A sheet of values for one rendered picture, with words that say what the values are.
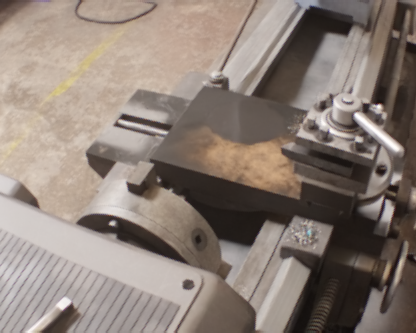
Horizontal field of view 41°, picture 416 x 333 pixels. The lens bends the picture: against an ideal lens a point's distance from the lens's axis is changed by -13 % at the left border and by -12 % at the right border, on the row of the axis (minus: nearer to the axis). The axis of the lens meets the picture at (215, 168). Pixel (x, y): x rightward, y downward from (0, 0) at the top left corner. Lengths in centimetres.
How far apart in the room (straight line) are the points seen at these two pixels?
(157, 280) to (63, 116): 257
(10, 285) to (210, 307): 25
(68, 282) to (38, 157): 232
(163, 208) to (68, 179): 190
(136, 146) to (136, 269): 90
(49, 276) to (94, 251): 7
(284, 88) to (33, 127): 159
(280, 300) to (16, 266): 70
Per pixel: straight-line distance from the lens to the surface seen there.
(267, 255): 139
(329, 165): 124
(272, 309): 128
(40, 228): 80
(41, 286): 73
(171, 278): 72
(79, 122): 317
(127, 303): 70
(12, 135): 323
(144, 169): 100
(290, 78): 211
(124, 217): 95
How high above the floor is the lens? 191
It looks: 43 degrees down
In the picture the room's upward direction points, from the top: 1 degrees counter-clockwise
